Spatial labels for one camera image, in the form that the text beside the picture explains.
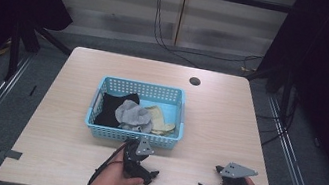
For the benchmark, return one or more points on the grey cloth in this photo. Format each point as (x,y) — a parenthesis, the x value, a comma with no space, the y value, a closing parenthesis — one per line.
(133,114)

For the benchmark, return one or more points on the blue plastic basket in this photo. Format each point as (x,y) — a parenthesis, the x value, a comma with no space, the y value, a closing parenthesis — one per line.
(145,91)

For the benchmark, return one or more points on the black metal stand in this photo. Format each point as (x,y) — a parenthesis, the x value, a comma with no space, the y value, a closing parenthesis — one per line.
(14,50)
(281,81)

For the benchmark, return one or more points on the beige cloth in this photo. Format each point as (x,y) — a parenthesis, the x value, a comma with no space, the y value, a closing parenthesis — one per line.
(158,117)

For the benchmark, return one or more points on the grey tape strip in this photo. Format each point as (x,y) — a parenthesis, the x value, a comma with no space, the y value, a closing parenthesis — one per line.
(10,154)

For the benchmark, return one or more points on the person's left hand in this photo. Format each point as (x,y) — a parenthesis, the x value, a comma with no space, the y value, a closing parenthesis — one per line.
(112,178)

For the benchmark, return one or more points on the black cloth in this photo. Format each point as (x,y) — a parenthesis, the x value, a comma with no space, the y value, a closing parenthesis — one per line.
(111,107)

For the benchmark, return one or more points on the small dark round disc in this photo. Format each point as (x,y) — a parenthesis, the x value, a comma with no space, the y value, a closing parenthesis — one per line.
(194,81)

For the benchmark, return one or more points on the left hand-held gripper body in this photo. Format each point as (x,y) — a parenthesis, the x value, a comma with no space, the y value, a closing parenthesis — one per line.
(131,161)

